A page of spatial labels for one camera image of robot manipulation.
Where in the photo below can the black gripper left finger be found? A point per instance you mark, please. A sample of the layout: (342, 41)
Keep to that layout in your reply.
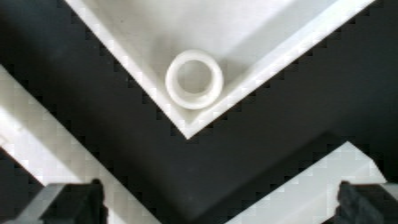
(68, 204)

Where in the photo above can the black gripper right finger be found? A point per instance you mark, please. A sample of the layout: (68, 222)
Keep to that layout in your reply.
(369, 203)

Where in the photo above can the white square tabletop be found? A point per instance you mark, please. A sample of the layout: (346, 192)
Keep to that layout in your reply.
(253, 32)

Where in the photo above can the white fixture wall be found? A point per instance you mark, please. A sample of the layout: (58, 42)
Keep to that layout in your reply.
(45, 149)

